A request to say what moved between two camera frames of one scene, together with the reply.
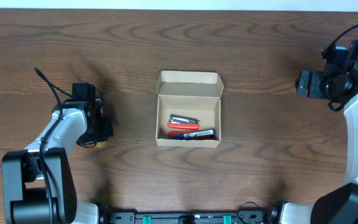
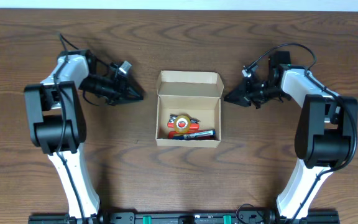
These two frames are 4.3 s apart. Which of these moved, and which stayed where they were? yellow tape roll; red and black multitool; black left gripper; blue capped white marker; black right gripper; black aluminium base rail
Moved: yellow tape roll; black right gripper; black left gripper
Stayed: blue capped white marker; black aluminium base rail; red and black multitool
